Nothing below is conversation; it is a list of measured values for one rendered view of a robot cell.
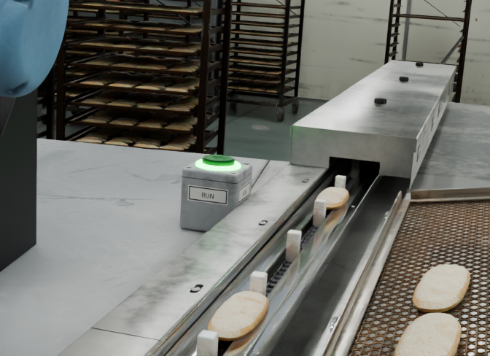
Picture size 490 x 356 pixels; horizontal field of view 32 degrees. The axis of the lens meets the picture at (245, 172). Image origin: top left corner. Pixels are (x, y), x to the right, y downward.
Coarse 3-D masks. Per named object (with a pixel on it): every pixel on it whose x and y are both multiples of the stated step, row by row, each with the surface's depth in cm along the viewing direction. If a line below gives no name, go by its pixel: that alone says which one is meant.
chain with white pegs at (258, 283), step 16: (352, 160) 127; (336, 176) 114; (352, 176) 127; (320, 208) 101; (320, 224) 101; (288, 240) 88; (304, 240) 95; (288, 256) 88; (256, 272) 75; (256, 288) 74; (272, 288) 80; (208, 336) 61; (208, 352) 61; (224, 352) 66
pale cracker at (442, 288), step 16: (432, 272) 66; (448, 272) 66; (464, 272) 66; (416, 288) 64; (432, 288) 63; (448, 288) 62; (464, 288) 63; (416, 304) 61; (432, 304) 61; (448, 304) 61
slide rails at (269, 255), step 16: (368, 176) 124; (320, 192) 113; (352, 192) 114; (304, 208) 105; (288, 224) 97; (304, 224) 98; (272, 240) 91; (320, 240) 92; (256, 256) 85; (272, 256) 86; (304, 256) 86; (288, 272) 81; (240, 288) 76; (288, 288) 77; (272, 304) 73; (208, 320) 69; (192, 336) 66; (256, 336) 66; (176, 352) 63; (192, 352) 63; (240, 352) 63
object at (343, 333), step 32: (416, 192) 95; (448, 192) 94; (480, 192) 93; (384, 224) 82; (480, 224) 83; (384, 256) 75; (416, 256) 74; (448, 256) 73; (480, 256) 73; (352, 288) 64; (384, 288) 67; (480, 288) 65; (352, 320) 60; (480, 320) 58; (352, 352) 55; (384, 352) 55; (480, 352) 53
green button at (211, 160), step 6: (204, 156) 104; (210, 156) 104; (216, 156) 104; (222, 156) 105; (228, 156) 105; (204, 162) 103; (210, 162) 102; (216, 162) 102; (222, 162) 102; (228, 162) 102; (234, 162) 103
